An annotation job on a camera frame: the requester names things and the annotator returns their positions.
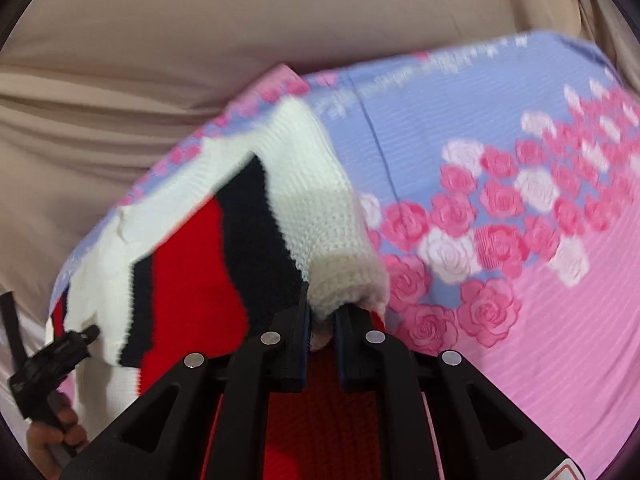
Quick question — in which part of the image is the pink floral bed sheet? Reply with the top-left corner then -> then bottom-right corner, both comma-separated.
52,32 -> 639,479

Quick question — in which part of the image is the white red black knit sweater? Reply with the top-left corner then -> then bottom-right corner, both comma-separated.
44,96 -> 446,480

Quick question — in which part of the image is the beige fabric backdrop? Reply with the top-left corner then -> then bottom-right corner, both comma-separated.
0,0 -> 640,441

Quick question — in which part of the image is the person's left hand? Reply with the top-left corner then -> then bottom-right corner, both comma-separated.
26,392 -> 89,480

